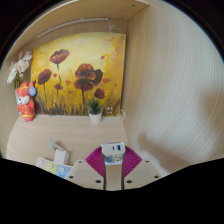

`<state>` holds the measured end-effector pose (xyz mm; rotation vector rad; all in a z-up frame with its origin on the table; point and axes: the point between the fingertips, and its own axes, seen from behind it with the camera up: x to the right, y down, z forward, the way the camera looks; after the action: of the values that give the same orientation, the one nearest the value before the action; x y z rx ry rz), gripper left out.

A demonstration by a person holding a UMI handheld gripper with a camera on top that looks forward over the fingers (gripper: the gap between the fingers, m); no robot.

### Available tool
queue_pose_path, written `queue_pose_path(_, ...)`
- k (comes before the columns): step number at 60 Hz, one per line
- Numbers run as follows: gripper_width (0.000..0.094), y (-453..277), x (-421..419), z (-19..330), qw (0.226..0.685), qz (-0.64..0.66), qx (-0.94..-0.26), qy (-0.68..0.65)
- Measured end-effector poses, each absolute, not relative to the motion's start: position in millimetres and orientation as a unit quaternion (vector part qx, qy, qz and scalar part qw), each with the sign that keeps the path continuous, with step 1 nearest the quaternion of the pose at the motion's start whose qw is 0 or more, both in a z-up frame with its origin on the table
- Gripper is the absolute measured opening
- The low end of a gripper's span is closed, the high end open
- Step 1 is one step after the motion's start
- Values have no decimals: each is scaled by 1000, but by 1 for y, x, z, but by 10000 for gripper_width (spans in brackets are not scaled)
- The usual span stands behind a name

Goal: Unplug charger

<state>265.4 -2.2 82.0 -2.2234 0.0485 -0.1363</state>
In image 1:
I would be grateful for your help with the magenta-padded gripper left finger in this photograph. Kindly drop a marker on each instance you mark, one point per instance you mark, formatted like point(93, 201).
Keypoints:
point(83, 173)

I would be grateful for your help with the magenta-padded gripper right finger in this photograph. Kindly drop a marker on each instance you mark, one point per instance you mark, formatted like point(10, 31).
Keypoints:
point(141, 173)

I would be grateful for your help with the pink white flower bouquet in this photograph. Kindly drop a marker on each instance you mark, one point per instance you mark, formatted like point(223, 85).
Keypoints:
point(20, 66)

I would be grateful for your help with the pale blue vase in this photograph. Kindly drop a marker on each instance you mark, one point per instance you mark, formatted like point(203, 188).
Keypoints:
point(16, 95)

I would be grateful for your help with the yellow poppy flower painting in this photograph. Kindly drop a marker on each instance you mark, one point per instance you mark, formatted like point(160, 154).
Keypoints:
point(90, 50)

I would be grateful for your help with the white plug adapter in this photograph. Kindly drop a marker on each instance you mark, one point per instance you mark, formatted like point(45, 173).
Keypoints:
point(61, 157)

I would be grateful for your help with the red plush toy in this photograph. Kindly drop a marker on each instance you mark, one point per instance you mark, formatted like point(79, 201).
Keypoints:
point(26, 105)

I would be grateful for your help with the white pastel-coloured power strip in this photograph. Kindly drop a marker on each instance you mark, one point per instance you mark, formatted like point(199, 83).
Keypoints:
point(53, 167)

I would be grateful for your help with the grey plug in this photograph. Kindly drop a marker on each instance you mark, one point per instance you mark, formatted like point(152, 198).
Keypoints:
point(53, 145)

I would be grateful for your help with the white light bar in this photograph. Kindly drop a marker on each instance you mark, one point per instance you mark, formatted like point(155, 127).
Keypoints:
point(73, 24)

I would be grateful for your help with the small white potted plant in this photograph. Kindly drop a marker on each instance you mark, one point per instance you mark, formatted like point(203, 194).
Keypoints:
point(95, 117)

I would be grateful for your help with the white blue charger block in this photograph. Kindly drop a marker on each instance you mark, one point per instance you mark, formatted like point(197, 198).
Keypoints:
point(113, 148)

